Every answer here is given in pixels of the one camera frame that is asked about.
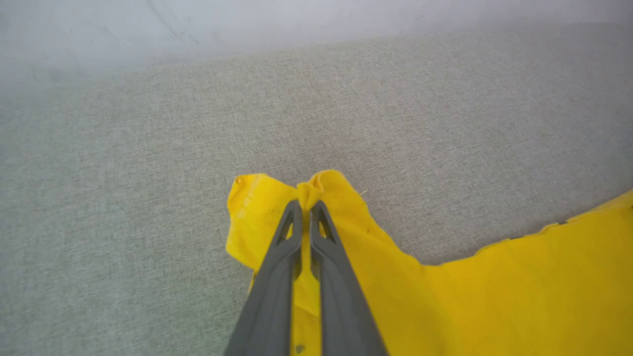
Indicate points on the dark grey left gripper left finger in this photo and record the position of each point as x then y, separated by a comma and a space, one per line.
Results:
269, 301

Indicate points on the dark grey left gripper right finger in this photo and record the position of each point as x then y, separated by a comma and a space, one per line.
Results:
343, 306

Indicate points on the yellow garment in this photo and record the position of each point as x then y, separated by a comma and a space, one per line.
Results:
494, 301

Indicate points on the grey fabric sofa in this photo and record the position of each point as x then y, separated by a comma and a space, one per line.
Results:
198, 123

